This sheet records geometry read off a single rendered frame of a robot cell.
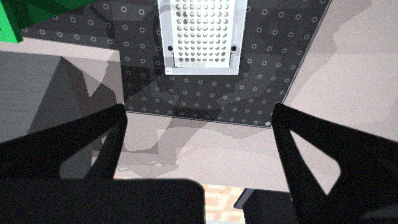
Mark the green open-top bin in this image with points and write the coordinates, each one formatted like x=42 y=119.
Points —
x=19 y=14

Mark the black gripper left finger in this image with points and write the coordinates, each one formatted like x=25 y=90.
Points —
x=41 y=154

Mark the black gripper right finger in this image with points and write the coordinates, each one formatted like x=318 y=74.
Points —
x=367 y=188

